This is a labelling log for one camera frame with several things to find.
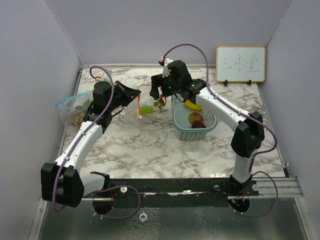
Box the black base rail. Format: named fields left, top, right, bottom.
left=85, top=177, right=259, bottom=209

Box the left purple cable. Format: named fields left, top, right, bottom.
left=53, top=65, right=115, bottom=213

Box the purple cable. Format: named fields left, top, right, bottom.
left=53, top=65, right=115, bottom=213
left=162, top=43, right=279, bottom=218

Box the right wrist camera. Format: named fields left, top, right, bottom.
left=158, top=56, right=174, bottom=78

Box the clear blue-zipper bag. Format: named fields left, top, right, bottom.
left=55, top=90, right=93, bottom=136

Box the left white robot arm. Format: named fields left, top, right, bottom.
left=40, top=81, right=141, bottom=208

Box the green ring toy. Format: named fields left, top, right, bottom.
left=75, top=99, right=92, bottom=111

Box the tan brown mushroom toy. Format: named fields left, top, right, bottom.
left=188, top=112, right=203, bottom=124

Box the dark red apple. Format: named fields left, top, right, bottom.
left=191, top=121, right=206, bottom=129

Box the clear orange-zipper bag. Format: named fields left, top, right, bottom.
left=134, top=84, right=167, bottom=121

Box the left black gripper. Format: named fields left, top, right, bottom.
left=107, top=80, right=141, bottom=112

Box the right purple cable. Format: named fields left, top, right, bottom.
left=162, top=43, right=279, bottom=218

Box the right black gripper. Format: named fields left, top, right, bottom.
left=150, top=73, right=181, bottom=100

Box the brown longan bunch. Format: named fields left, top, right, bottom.
left=68, top=111, right=85, bottom=127

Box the aluminium frame rail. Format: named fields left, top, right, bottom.
left=39, top=176, right=305, bottom=201

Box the green round fruit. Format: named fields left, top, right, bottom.
left=140, top=106, right=154, bottom=116

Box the yellow lemon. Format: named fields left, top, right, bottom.
left=135, top=108, right=142, bottom=119

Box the white board wooden frame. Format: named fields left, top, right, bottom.
left=216, top=45, right=266, bottom=85

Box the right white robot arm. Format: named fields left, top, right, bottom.
left=149, top=60, right=265, bottom=196

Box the light blue plastic basket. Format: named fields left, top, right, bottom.
left=171, top=96, right=218, bottom=141

